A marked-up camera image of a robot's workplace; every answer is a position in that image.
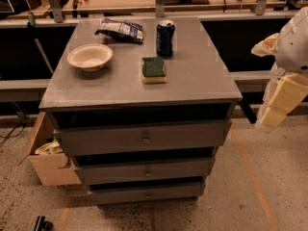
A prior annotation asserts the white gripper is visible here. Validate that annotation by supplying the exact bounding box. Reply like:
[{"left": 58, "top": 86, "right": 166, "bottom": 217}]
[{"left": 251, "top": 7, "right": 308, "bottom": 128}]

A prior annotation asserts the blue pepsi can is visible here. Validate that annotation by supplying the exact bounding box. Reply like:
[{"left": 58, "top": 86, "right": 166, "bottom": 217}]
[{"left": 156, "top": 19, "right": 175, "bottom": 58}]

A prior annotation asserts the green yellow sponge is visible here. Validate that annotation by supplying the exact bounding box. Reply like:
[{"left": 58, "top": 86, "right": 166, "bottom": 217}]
[{"left": 141, "top": 57, "right": 167, "bottom": 84}]

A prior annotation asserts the grey drawer cabinet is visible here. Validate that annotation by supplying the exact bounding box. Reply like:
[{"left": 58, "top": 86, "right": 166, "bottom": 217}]
[{"left": 39, "top": 18, "right": 242, "bottom": 191}]

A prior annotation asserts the blue white chip bag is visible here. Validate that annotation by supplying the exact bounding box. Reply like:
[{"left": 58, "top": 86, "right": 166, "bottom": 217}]
[{"left": 95, "top": 18, "right": 143, "bottom": 44}]

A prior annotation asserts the bottom grey drawer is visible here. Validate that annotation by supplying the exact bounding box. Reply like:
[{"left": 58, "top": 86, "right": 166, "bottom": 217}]
[{"left": 88, "top": 182, "right": 203, "bottom": 205}]

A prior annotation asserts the grey drawer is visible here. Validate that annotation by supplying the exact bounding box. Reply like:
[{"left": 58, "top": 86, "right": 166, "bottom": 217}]
[
  {"left": 88, "top": 182, "right": 203, "bottom": 205},
  {"left": 75, "top": 157, "right": 215, "bottom": 185},
  {"left": 55, "top": 120, "right": 231, "bottom": 156}
]

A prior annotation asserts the white paper bowl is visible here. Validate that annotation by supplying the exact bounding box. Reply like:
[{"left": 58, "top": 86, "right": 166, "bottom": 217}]
[{"left": 67, "top": 43, "right": 113, "bottom": 72}]

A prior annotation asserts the top grey drawer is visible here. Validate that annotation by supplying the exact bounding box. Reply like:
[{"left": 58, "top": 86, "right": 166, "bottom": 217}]
[{"left": 55, "top": 120, "right": 231, "bottom": 156}]

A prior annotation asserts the middle grey drawer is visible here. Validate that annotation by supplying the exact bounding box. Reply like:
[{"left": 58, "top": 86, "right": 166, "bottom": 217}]
[{"left": 75, "top": 157, "right": 215, "bottom": 185}]

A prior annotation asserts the wooden workbench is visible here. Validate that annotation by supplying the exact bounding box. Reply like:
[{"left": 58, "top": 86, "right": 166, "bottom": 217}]
[{"left": 1, "top": 0, "right": 308, "bottom": 21}]

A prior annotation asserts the cardboard box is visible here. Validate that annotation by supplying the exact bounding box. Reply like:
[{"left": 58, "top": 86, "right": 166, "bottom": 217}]
[{"left": 17, "top": 113, "right": 81, "bottom": 186}]

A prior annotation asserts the black object on floor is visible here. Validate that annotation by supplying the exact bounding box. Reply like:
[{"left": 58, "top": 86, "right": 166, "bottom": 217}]
[{"left": 34, "top": 216, "right": 53, "bottom": 231}]

